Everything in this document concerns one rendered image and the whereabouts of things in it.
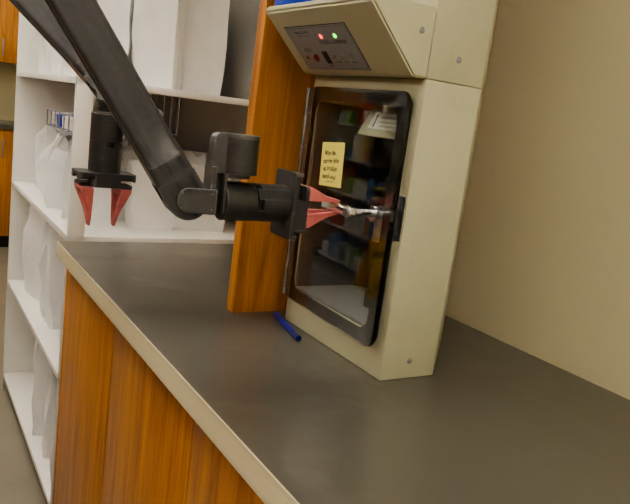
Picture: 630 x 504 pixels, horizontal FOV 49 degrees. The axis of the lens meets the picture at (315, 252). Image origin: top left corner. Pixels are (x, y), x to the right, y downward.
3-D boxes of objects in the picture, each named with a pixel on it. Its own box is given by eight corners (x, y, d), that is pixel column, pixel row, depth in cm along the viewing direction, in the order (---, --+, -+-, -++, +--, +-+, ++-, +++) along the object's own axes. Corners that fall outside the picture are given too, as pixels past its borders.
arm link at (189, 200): (166, 204, 103) (175, 212, 95) (172, 126, 101) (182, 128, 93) (243, 209, 107) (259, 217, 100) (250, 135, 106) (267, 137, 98)
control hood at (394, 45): (314, 75, 128) (321, 19, 126) (427, 79, 101) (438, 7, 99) (258, 65, 121) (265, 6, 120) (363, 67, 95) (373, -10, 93)
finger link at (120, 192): (129, 229, 127) (133, 178, 126) (90, 228, 124) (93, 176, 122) (119, 222, 133) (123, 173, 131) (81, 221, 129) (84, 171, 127)
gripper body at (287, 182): (307, 174, 103) (263, 170, 99) (299, 240, 105) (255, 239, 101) (287, 168, 109) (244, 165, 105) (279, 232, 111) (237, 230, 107)
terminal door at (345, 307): (288, 295, 135) (314, 86, 127) (373, 350, 109) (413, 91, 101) (284, 295, 134) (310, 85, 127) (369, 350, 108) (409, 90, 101)
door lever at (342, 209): (345, 212, 115) (348, 196, 115) (377, 223, 107) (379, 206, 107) (317, 210, 113) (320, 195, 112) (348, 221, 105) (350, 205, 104)
